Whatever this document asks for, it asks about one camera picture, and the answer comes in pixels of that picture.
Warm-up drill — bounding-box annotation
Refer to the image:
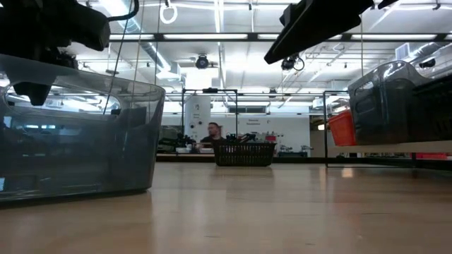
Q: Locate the orange slotted plastic basket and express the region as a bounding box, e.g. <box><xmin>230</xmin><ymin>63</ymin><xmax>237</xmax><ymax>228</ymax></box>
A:
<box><xmin>327</xmin><ymin>109</ymin><xmax>357</xmax><ymax>147</ymax></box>

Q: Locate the black aluminium table frame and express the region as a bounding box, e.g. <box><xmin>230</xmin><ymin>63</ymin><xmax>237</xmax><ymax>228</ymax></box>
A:
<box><xmin>155</xmin><ymin>153</ymin><xmax>452</xmax><ymax>171</ymax></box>

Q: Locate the red box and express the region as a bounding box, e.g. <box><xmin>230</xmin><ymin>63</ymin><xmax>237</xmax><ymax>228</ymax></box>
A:
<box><xmin>416</xmin><ymin>152</ymin><xmax>450</xmax><ymax>161</ymax></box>

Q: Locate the person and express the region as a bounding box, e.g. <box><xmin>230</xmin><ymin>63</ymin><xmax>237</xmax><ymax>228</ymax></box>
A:
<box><xmin>199</xmin><ymin>121</ymin><xmax>227</xmax><ymax>150</ymax></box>

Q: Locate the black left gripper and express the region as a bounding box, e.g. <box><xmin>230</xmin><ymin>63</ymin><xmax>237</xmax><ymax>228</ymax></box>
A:
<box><xmin>0</xmin><ymin>0</ymin><xmax>112</xmax><ymax>107</ymax></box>

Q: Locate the white pillar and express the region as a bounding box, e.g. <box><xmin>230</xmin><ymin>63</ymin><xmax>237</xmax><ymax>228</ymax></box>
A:
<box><xmin>184</xmin><ymin>95</ymin><xmax>213</xmax><ymax>143</ymax></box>

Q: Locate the round black overhead camera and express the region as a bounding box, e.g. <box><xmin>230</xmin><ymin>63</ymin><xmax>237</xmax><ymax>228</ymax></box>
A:
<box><xmin>195</xmin><ymin>54</ymin><xmax>210</xmax><ymax>71</ymax></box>

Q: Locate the white cable loop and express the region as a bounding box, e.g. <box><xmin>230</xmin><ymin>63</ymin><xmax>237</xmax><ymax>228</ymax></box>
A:
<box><xmin>159</xmin><ymin>2</ymin><xmax>179</xmax><ymax>25</ymax></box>

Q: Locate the black metal rack frame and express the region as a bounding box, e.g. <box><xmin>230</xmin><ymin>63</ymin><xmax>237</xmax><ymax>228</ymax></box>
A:
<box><xmin>181</xmin><ymin>87</ymin><xmax>239</xmax><ymax>146</ymax></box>

